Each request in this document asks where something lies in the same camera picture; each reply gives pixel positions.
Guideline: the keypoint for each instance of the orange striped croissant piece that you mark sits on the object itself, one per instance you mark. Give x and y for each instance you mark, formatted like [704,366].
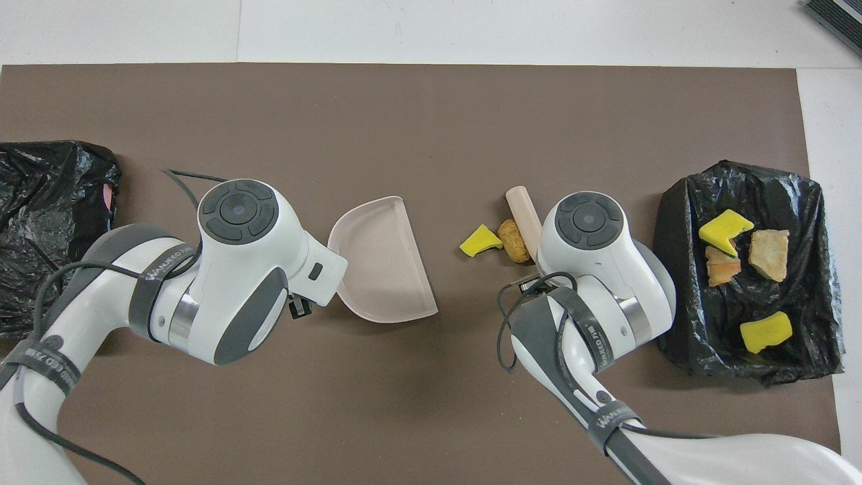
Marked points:
[724,269]

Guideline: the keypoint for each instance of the green and yellow sponge piece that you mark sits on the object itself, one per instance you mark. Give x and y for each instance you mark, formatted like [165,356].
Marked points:
[724,228]

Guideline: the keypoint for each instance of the large yellow sponge piece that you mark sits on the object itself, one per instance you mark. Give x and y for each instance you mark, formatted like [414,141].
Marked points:
[764,332]

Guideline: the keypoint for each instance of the black bag-lined bin pink spot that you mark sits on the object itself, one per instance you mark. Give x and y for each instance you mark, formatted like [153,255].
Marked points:
[47,182]

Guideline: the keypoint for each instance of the beige brush with black bristles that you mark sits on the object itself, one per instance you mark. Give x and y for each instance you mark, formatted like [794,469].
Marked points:
[524,209]

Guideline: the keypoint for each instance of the small yellow sponge piece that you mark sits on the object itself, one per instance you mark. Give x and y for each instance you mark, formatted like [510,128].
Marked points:
[479,241]

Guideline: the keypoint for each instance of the brown table mat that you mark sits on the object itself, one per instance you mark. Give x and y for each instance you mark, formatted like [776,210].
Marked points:
[431,101]

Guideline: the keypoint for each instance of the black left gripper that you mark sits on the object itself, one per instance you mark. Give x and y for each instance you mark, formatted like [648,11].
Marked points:
[300,308]

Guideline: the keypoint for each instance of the beige plastic dustpan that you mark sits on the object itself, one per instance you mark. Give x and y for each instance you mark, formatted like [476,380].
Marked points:
[384,263]

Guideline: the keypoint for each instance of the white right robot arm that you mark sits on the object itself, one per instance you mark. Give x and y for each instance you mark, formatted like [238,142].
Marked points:
[592,269]

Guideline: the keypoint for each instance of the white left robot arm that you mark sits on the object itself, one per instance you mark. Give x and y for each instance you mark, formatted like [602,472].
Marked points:
[236,269]

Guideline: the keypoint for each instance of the dark grey ribbed device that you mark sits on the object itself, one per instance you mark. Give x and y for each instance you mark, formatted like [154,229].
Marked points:
[838,17]

